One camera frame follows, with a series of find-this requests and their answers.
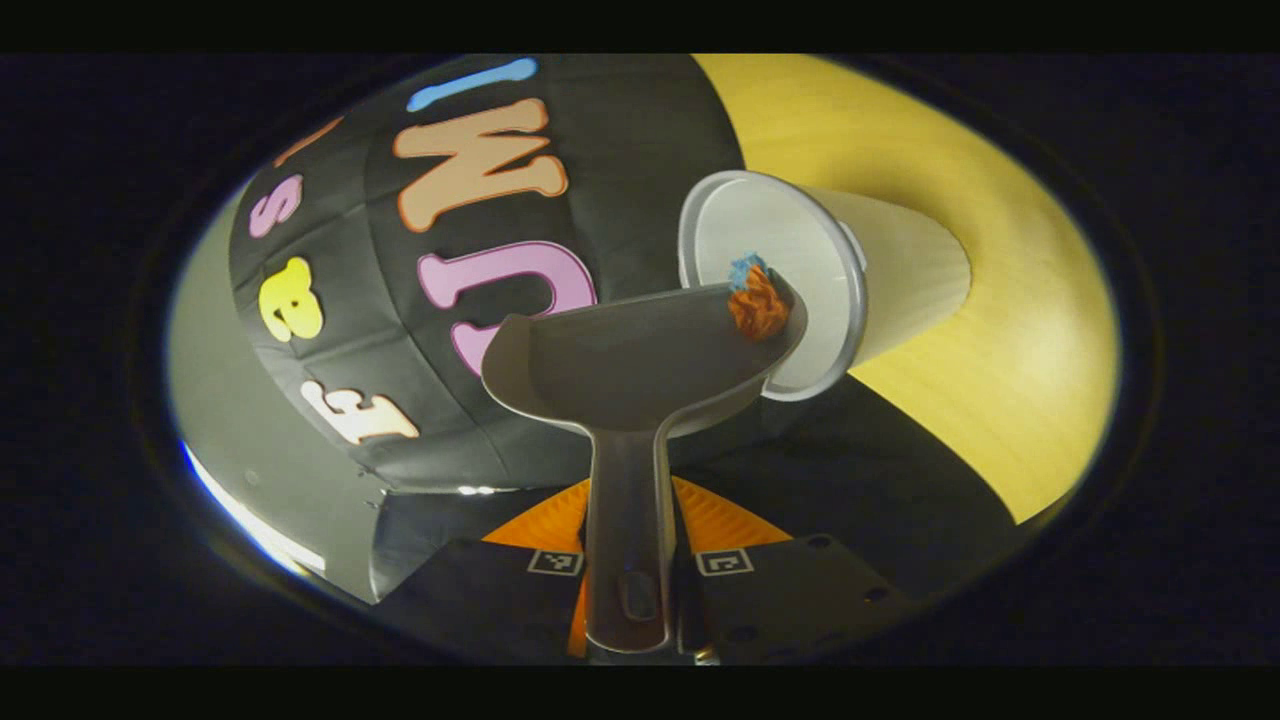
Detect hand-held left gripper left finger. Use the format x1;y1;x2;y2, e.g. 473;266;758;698
383;478;587;663

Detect wooden desktop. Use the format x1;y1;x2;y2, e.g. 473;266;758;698
692;55;1122;526

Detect grey plastic dustpan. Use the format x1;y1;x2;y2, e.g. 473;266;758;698
480;270;809;656

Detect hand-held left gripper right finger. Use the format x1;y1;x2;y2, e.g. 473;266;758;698
668;476;913;663

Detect orange paper scrap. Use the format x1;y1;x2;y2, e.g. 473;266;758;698
727;266;792;342

